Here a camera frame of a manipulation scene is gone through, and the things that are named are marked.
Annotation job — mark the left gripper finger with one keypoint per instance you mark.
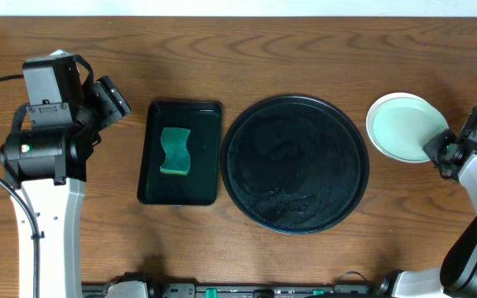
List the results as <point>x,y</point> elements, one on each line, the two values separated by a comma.
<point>60,52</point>
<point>111,105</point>

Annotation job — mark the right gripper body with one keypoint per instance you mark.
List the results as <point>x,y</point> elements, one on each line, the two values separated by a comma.
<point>438,150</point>

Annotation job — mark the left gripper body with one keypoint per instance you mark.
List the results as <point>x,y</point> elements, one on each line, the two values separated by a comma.
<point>112,98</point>

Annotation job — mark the light green plate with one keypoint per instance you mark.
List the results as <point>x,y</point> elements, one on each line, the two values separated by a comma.
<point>403,126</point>

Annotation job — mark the white plate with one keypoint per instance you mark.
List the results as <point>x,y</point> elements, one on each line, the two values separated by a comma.
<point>371,113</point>

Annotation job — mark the green sponge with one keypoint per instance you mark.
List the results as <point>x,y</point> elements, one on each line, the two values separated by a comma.
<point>177,157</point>

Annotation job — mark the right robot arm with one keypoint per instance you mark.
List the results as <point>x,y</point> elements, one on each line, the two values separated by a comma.
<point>457,276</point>

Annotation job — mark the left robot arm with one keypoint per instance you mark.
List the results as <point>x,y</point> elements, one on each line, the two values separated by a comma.
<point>44,159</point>

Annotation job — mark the black rectangular tray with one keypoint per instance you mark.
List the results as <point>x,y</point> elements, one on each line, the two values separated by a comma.
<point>199,187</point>

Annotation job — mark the black round tray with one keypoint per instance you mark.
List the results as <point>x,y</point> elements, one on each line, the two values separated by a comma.
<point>294,164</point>

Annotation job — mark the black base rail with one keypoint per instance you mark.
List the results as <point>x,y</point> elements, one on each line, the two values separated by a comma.
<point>137,284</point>

